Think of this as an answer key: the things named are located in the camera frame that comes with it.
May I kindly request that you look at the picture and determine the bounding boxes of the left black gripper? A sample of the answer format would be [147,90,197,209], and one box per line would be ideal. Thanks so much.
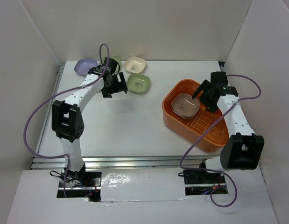
[101,72,127,98]

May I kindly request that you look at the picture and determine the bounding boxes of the green plate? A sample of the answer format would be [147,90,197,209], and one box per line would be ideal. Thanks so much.
[126,74,151,94]
[111,56,122,72]

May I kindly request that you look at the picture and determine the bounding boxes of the brown plate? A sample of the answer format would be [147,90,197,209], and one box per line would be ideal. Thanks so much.
[171,93,200,116]

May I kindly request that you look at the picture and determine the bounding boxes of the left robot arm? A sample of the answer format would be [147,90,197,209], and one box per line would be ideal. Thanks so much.
[52,58,127,186]

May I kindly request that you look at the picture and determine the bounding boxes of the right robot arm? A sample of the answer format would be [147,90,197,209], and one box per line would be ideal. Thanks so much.
[192,71,264,183]

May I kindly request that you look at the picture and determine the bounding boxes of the orange plastic bin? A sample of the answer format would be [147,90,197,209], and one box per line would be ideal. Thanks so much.
[162,79,229,153]

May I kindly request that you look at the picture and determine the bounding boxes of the green plate back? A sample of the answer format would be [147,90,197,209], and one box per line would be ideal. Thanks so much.
[111,56,122,72]

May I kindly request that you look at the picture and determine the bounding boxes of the cream plate back right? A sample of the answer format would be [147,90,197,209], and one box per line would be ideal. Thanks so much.
[123,56,147,73]

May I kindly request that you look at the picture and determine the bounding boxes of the white foil cover sheet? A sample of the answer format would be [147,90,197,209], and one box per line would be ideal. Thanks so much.
[100,168,187,203]

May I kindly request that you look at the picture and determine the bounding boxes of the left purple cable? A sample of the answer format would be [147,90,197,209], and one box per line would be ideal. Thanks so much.
[23,43,111,198]

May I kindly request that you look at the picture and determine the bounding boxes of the aluminium rail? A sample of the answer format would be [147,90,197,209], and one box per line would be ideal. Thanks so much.
[31,155,219,170]

